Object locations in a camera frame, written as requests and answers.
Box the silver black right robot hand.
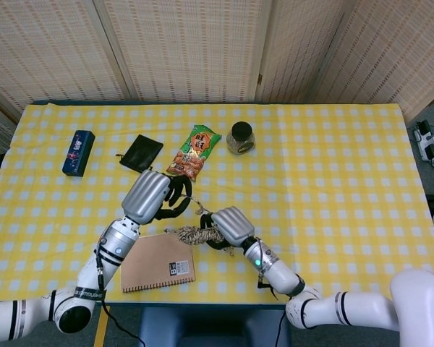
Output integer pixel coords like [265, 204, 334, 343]
[200, 205, 256, 252]

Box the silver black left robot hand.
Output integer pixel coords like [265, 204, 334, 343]
[121, 169, 193, 224]

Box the white brown speckled braided rope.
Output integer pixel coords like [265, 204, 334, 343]
[164, 193, 237, 258]

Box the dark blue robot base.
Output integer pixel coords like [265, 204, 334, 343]
[139, 306, 292, 347]

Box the green orange snack bag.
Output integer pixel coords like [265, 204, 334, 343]
[165, 124, 222, 183]

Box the kraft cover spiral notebook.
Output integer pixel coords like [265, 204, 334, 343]
[121, 233, 197, 294]

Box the dark blue rectangular box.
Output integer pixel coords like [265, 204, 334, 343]
[61, 129, 96, 178]

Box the clear jar with black lid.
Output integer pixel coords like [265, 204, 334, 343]
[226, 121, 257, 155]

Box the yellow white checked tablecloth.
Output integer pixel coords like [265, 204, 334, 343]
[0, 103, 434, 304]

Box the woven folding screen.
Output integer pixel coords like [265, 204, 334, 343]
[0, 0, 434, 155]

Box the white power strip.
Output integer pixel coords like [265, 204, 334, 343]
[414, 120, 434, 163]

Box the black drawstring pouch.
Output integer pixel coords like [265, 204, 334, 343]
[116, 134, 164, 174]

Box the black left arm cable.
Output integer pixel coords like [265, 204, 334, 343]
[95, 248, 146, 347]

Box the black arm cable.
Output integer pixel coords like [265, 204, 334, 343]
[95, 248, 146, 347]
[257, 240, 289, 347]

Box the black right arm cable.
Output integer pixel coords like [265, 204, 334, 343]
[257, 240, 289, 347]

